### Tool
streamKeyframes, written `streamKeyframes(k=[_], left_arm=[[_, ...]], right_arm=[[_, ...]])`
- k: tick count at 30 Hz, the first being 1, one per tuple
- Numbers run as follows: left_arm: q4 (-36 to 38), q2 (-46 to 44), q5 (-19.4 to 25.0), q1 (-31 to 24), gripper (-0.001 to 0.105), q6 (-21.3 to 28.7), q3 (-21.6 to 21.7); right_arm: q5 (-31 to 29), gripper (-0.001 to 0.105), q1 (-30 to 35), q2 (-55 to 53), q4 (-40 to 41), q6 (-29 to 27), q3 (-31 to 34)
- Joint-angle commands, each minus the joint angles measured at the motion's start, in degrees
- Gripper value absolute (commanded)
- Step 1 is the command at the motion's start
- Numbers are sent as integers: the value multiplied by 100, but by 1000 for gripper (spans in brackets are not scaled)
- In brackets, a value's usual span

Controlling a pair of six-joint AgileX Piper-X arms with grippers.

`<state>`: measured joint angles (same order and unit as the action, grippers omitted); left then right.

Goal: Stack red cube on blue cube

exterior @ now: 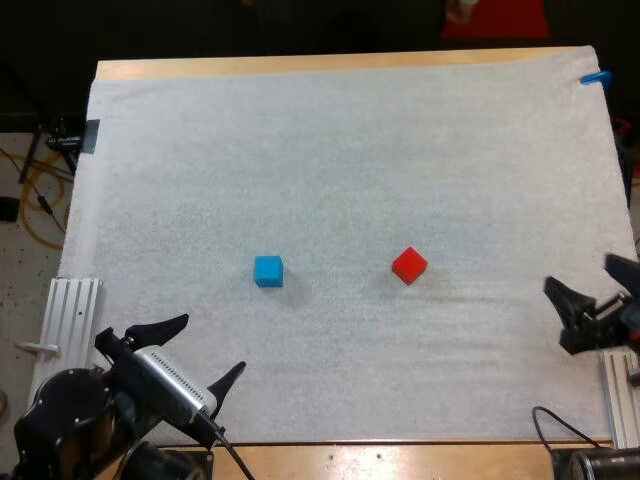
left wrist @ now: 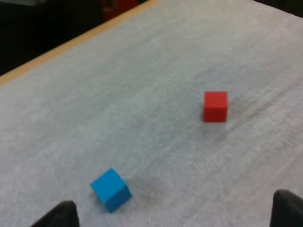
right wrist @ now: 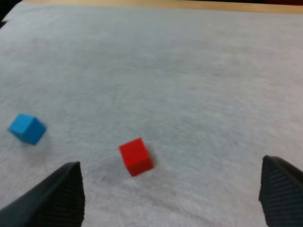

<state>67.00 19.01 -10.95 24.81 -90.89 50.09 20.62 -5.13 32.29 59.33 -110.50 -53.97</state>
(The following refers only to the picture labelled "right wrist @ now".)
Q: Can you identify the red cube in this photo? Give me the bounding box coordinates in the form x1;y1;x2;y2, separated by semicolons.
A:
118;137;154;177

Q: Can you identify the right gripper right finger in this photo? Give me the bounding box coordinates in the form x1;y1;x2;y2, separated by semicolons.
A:
258;155;303;227

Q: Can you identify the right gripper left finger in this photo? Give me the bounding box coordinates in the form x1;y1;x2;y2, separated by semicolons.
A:
0;161;86;227

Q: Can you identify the blue cube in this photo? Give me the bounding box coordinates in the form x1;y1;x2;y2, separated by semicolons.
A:
8;113;47;146

